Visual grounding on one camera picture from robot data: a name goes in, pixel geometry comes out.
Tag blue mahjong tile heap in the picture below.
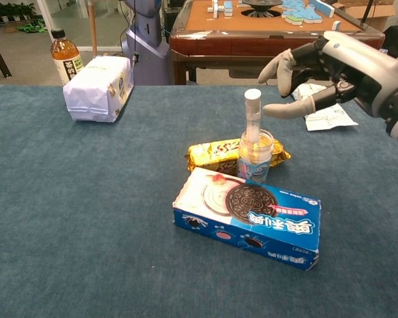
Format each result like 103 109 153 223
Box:
281 0 335 26

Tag transparent test tube white cap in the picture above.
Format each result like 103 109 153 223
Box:
243 88 263 160

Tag wooden pole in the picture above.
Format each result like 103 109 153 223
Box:
88 0 98 57

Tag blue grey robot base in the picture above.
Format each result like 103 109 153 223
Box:
121 0 171 86

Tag black mahjong table dome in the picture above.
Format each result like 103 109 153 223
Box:
240 0 284 17

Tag clear plastic jar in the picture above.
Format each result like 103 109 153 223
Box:
235 129 275 184

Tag green cloth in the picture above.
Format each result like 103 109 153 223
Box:
17 19 49 33

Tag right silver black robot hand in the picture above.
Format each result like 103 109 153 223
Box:
257 30 398 119

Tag white paper bag package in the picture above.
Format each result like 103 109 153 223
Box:
62 55 135 123

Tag brown mahjong table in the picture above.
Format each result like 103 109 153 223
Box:
168 0 385 86

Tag cardboard box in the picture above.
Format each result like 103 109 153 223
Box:
338 0 398 32

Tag green potted plants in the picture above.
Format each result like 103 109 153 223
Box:
0 2 37 24

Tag brown tea bottle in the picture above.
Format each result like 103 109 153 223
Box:
50 28 84 86

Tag blue table cloth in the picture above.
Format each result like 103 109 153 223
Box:
0 84 398 318

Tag yellow snack packet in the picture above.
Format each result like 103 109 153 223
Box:
185 137 292 173

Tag blue Oreo cookie box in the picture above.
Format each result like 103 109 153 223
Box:
172 166 322 271

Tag white green snack packet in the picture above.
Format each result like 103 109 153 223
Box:
291 82 359 132

